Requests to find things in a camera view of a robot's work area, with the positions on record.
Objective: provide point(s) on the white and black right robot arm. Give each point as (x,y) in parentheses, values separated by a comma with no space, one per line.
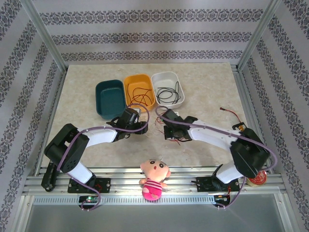
(210,135)

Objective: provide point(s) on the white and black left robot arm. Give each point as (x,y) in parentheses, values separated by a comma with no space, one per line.
(101,134)

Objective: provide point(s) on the teal plastic bin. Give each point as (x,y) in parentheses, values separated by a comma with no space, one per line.
(108,94)

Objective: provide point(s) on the orange plastic bin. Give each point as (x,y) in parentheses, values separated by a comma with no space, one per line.
(138,79)

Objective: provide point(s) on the pink plush doll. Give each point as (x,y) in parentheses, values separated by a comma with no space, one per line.
(154,174)

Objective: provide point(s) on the white plastic bin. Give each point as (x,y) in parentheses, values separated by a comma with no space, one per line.
(166,81)

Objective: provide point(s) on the small circuit board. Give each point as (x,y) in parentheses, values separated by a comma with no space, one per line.
(89,199)
(220,197)

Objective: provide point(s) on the grey metal panel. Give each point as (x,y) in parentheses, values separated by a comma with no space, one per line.
(154,217)

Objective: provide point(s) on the red round tin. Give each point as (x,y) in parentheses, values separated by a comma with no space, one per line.
(258,178)

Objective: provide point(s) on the aluminium rail beam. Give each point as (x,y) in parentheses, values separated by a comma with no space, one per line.
(125,180)

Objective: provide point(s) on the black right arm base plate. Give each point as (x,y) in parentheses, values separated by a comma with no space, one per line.
(204,184)

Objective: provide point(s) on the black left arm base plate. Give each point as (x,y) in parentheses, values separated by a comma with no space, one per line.
(103,184)

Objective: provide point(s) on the aluminium side rail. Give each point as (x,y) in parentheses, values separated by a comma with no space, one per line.
(57,99)
(245,96)

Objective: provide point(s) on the black clamp bracket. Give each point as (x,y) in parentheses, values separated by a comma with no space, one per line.
(48,183)

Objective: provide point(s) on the aluminium frame post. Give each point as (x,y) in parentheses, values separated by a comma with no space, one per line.
(258,31)
(38,29)

